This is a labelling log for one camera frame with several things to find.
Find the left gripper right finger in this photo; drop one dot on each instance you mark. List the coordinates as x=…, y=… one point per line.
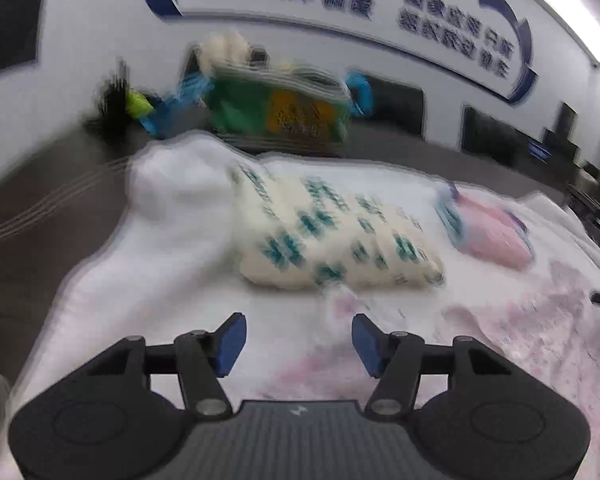
x=394, y=359

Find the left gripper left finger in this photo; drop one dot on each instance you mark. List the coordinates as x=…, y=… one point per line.
x=202, y=358

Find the pink floral white garment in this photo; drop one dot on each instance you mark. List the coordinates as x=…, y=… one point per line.
x=554, y=335

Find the green zipper storage bag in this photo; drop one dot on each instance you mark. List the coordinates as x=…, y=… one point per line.
x=302, y=109

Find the white fluffy towel mat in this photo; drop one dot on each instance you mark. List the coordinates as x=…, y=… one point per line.
x=171, y=264

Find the pink folded garment blue trim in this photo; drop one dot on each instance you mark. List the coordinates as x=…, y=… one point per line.
x=487, y=232

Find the cream green-flower folded garment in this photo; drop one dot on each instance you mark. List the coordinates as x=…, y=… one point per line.
x=295, y=232

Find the black office chair right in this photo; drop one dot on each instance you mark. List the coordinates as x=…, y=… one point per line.
x=487, y=137

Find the black office chair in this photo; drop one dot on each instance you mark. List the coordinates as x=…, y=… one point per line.
x=387, y=102
x=487, y=137

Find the black office chair left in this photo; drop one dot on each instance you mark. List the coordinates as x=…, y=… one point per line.
x=387, y=102

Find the black yellow-green tool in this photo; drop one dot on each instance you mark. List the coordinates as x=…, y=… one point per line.
x=111, y=122

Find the cream plush in bag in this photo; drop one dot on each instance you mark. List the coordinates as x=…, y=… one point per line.
x=224, y=49

